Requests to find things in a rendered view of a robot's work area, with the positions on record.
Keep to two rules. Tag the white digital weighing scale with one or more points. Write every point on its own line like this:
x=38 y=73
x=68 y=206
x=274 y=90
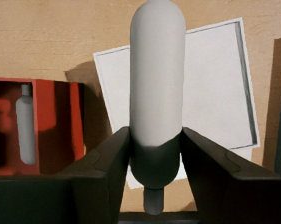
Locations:
x=218 y=100

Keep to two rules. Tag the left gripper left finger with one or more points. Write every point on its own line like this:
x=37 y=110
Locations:
x=89 y=191

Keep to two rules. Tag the grey gas cylinder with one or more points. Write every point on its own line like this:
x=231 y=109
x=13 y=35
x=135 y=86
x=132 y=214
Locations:
x=157 y=56

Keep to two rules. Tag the grey co2 cylinder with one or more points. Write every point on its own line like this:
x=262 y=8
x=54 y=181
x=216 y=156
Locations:
x=25 y=121

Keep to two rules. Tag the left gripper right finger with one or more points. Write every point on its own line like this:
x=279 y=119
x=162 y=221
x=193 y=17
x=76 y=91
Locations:
x=227 y=188

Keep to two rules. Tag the red open box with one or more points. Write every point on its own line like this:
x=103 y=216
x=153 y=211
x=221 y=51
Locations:
x=58 y=125

